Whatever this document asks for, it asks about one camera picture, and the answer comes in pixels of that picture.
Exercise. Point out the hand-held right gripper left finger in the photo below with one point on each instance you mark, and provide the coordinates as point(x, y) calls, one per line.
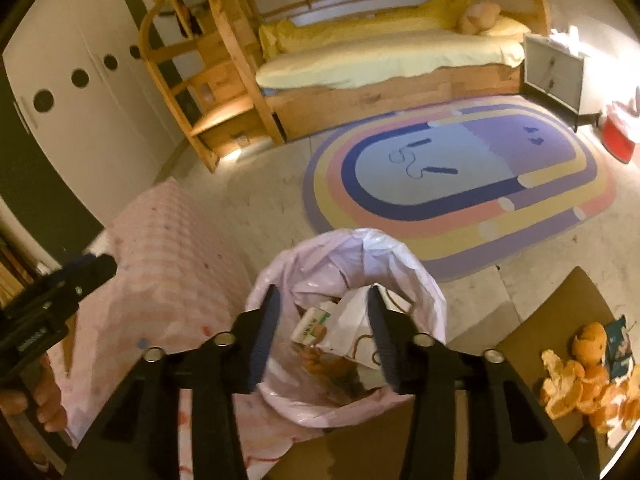
point(265, 330)

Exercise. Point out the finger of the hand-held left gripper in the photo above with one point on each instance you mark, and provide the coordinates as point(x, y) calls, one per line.
point(85, 275)

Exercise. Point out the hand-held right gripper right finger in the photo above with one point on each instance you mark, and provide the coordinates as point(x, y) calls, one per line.
point(382, 330)

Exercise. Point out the white paper bag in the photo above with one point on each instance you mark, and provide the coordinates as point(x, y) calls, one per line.
point(350, 325)

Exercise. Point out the green and white medicine box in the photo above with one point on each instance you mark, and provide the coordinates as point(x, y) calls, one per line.
point(310, 330)

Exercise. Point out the bin with pink bag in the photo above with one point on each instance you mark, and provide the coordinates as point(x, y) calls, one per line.
point(350, 260)

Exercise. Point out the person's left hand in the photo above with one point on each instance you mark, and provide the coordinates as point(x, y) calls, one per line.
point(47, 400)

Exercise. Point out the orange peel piece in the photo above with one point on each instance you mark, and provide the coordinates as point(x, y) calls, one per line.
point(325, 365)

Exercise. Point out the pink checked tablecloth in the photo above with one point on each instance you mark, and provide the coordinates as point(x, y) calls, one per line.
point(165, 260)

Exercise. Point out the white wardrobe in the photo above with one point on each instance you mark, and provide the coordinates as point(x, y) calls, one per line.
point(90, 110)

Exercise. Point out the pastel rainbow oval rug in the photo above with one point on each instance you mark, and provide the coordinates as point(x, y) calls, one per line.
point(450, 170)

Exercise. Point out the pile of orange peels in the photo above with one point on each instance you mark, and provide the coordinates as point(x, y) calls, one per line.
point(575, 390)

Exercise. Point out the wooden ladder shelf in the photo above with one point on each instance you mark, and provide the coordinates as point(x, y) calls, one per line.
point(220, 110)

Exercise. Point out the wooden bed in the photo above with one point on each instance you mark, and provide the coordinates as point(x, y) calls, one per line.
point(375, 105)

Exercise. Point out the teal snack packet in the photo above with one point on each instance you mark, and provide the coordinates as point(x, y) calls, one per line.
point(617, 345)

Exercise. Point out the cream mattress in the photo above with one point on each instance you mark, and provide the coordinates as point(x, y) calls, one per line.
point(375, 65)

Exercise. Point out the yellow blanket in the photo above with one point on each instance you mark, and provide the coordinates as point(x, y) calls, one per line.
point(360, 30)

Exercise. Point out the red bin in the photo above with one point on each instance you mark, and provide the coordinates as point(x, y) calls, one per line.
point(617, 137)

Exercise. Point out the white nightstand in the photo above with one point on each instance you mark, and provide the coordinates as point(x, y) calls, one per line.
point(555, 70)

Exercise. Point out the pink plush toy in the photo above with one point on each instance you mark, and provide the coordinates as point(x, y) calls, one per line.
point(477, 17)

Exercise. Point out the yellow pillow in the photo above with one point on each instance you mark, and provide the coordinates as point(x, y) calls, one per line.
point(507, 26)

